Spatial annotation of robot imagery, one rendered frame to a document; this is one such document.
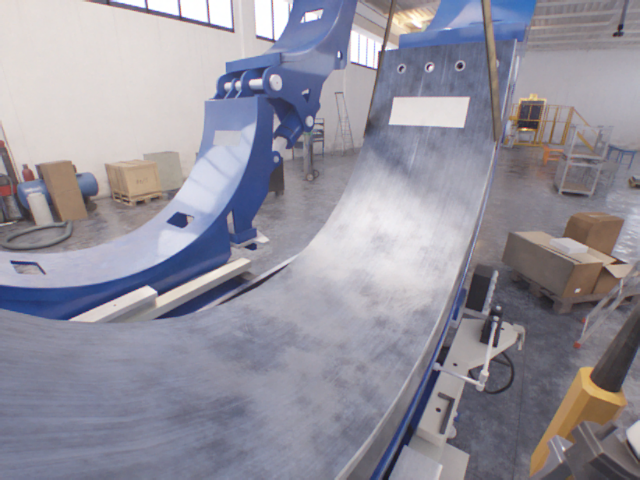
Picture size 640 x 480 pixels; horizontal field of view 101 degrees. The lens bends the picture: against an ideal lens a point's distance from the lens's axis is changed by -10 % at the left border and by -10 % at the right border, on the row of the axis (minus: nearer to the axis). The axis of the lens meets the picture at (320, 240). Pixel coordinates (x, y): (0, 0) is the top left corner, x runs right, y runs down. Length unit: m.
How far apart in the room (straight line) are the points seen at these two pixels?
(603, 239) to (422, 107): 3.52
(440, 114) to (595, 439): 1.47
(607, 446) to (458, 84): 1.52
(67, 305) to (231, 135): 1.83
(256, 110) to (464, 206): 1.92
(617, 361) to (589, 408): 0.11
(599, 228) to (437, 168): 3.31
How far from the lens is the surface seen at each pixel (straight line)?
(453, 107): 1.68
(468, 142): 1.60
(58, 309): 2.26
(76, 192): 7.80
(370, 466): 0.88
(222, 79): 3.41
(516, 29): 2.26
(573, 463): 0.56
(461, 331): 1.90
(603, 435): 0.46
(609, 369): 0.73
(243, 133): 2.81
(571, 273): 3.97
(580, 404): 0.77
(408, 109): 1.74
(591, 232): 4.57
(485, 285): 1.92
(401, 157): 1.64
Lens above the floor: 1.94
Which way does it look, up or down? 23 degrees down
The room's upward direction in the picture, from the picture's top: straight up
